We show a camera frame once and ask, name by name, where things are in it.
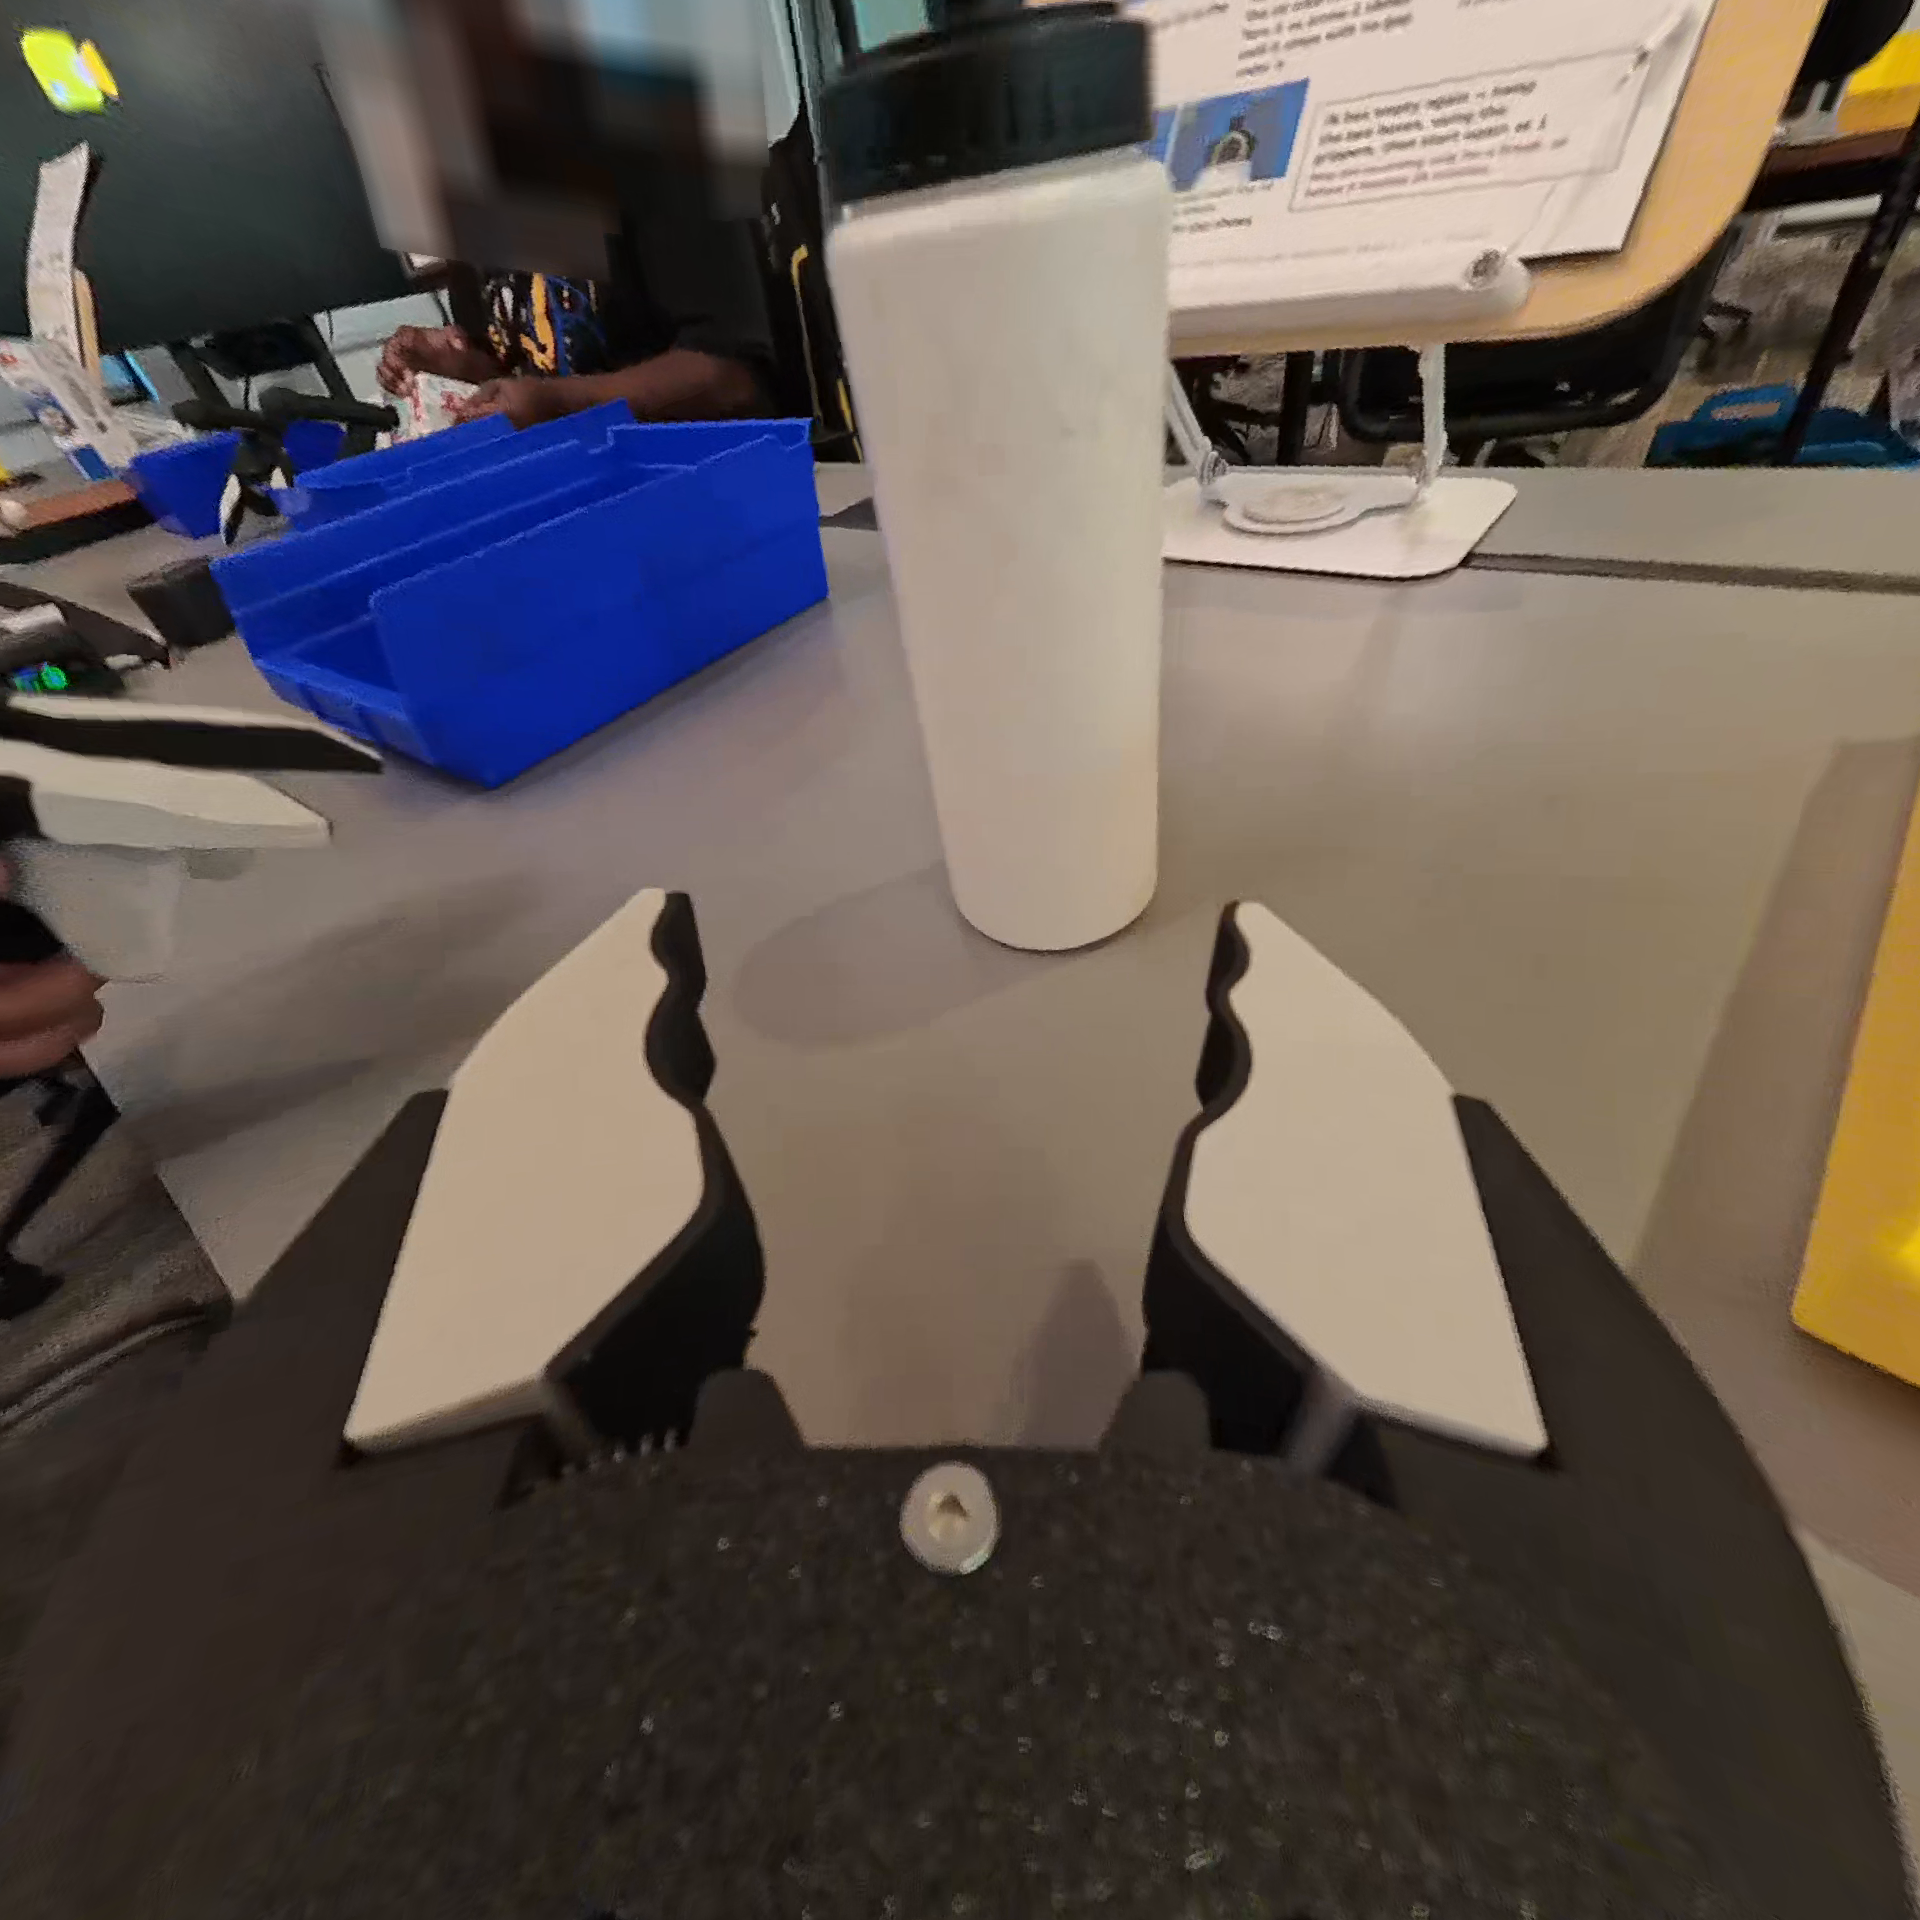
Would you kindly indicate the person's left hand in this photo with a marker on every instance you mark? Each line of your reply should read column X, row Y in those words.
column 43, row 1014

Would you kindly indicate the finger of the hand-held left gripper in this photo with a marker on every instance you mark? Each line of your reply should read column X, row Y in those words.
column 181, row 737
column 163, row 811

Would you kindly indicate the black device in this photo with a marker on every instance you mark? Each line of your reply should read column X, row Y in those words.
column 178, row 597

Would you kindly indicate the black wall screen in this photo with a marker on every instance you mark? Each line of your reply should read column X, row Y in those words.
column 193, row 164

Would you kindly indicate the white plastic bottle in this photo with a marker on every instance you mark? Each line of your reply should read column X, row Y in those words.
column 1035, row 597

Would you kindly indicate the instruction sheet on wooden stand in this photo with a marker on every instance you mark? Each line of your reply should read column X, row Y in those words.
column 1650, row 226

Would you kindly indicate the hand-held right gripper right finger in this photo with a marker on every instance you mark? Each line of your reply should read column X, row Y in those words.
column 1349, row 1214

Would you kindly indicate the black bottle lid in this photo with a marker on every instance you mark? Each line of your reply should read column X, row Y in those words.
column 974, row 104

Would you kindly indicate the blue bag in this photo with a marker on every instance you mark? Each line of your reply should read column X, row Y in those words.
column 1754, row 430

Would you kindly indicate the printed instruction sheet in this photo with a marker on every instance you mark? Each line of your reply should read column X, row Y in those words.
column 1425, row 118

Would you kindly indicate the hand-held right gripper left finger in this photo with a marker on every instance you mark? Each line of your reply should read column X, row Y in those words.
column 557, row 1200

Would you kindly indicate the yellow plastic bin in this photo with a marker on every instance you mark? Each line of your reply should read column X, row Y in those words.
column 1869, row 1170

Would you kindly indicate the black office chair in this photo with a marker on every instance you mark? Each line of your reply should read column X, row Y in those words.
column 1528, row 377

